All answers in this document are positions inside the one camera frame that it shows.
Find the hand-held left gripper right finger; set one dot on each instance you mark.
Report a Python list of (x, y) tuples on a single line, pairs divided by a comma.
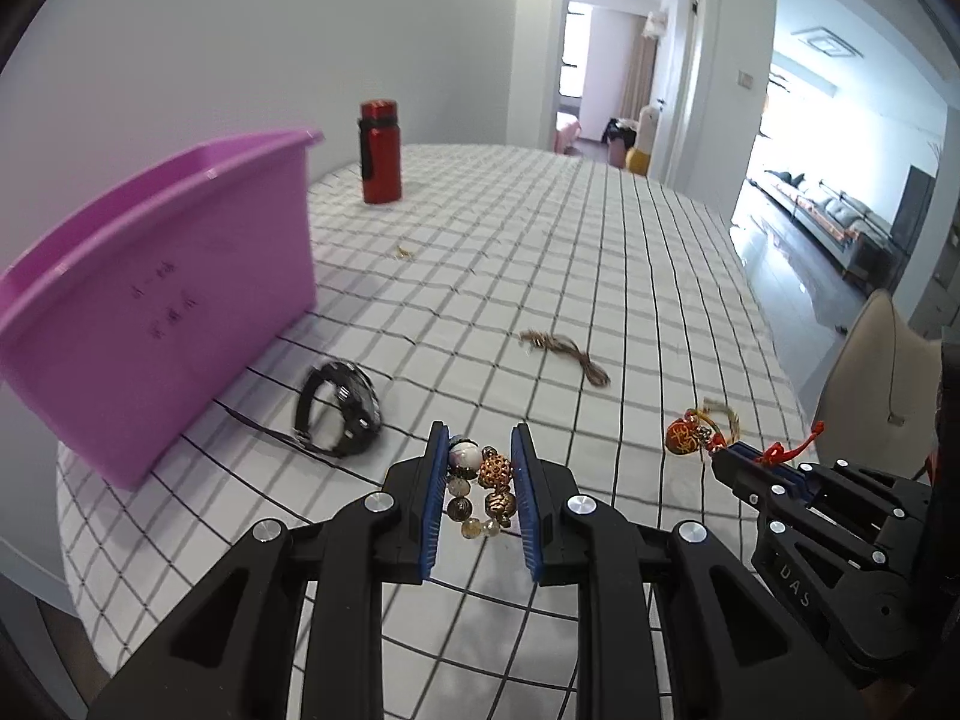
[(529, 502)]

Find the ceiling light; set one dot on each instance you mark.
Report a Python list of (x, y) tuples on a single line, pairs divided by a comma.
[(825, 43)]

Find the red water bottle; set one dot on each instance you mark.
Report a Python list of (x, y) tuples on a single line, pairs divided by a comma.
[(381, 157)]

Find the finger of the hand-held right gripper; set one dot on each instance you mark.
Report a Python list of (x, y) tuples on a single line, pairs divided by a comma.
[(750, 484), (772, 461)]

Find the beige curtain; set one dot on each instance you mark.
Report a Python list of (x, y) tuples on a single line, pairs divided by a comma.
[(637, 75)]

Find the white plush toy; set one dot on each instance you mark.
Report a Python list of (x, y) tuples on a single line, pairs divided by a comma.
[(649, 127)]

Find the purple plastic bin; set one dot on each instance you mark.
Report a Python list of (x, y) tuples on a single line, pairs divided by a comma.
[(150, 277)]

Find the grey cabinet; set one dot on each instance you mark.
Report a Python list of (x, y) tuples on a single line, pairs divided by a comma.
[(946, 277)]

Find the yellow stool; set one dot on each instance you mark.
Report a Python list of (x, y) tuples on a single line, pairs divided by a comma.
[(637, 162)]

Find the grey sofa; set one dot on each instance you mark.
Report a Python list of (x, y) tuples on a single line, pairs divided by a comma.
[(840, 217)]

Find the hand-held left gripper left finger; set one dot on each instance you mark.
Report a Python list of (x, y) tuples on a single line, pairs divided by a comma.
[(435, 495)]

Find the black tall panel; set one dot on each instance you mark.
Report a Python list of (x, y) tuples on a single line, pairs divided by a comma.
[(915, 225)]

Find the black wrist watch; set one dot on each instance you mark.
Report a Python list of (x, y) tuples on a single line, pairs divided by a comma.
[(352, 405)]

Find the black checked white tablecloth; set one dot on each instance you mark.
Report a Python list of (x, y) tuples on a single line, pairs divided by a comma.
[(525, 240)]

